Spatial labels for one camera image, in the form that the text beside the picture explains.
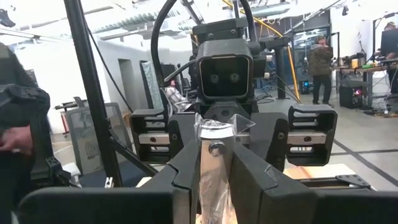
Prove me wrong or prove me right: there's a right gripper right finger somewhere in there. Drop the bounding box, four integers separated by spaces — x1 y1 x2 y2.
229 142 398 224

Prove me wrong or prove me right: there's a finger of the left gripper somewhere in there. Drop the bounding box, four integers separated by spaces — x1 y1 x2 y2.
248 111 289 172
169 112 200 159

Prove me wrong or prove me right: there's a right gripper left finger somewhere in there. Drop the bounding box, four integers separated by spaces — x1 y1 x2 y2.
17 139 201 224

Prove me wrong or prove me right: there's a silver nail clipper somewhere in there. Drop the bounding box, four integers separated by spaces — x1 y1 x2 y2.
193 113 256 224

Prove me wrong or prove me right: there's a person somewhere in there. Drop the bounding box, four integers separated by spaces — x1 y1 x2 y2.
382 21 398 95
164 84 193 113
0 42 74 224
307 34 335 106

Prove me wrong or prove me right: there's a computer tower with lights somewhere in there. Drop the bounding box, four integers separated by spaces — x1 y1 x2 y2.
298 79 312 95

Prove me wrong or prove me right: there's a silver reflective panel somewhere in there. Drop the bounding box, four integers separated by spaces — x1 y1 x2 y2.
139 60 165 110

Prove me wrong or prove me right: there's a black floor box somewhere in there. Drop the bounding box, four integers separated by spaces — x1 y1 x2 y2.
338 84 365 110

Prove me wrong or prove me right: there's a mesh office chair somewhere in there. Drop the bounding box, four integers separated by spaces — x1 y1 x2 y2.
64 101 150 188

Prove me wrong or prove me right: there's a cluttered work desk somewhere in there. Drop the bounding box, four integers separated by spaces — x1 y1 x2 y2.
331 57 398 108

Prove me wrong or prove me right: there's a black computer monitor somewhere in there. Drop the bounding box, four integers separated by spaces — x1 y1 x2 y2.
379 28 398 57

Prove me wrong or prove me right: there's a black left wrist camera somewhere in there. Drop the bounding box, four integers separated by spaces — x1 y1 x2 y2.
195 38 255 101

